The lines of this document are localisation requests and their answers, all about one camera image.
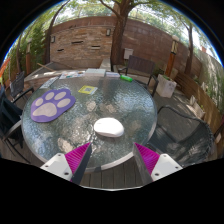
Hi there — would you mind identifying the green small packet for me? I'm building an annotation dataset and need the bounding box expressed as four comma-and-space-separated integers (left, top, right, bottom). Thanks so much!
119, 74, 134, 83

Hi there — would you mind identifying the dark slatted garden chair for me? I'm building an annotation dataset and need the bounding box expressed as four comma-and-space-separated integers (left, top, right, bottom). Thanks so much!
118, 54, 159, 98

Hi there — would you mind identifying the purple paw-shaped mouse pad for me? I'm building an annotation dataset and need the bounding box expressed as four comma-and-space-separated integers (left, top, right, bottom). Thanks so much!
30, 87, 77, 124

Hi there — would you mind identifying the white licence plate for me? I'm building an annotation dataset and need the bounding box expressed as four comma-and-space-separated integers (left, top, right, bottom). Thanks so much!
39, 76, 60, 90

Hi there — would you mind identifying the small white blue booklet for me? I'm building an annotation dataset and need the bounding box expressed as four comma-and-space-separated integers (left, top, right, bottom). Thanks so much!
105, 71, 121, 78

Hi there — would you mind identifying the white computer mouse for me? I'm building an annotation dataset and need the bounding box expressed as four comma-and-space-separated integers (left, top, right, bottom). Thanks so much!
93, 117, 125, 138

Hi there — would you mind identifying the wooden lamp post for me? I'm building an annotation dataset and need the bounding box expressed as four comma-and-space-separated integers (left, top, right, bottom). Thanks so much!
165, 34, 181, 78
25, 38, 33, 75

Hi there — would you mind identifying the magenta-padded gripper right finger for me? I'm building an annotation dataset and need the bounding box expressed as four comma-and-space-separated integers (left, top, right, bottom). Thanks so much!
132, 142, 184, 186

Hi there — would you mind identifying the white planter box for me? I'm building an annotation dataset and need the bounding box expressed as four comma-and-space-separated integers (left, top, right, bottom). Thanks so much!
155, 73, 178, 99

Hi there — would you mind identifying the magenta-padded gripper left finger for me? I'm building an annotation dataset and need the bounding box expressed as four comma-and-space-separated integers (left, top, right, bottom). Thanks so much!
39, 142, 93, 186

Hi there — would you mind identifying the large tree trunk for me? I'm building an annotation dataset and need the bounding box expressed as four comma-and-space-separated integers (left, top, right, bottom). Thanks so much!
99, 0, 141, 66

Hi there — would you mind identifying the yellow printed card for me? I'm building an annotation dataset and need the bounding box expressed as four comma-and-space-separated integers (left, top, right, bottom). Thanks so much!
77, 85, 99, 96

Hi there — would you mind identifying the white wall utility box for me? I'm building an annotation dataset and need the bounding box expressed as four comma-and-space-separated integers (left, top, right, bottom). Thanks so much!
123, 47, 134, 60

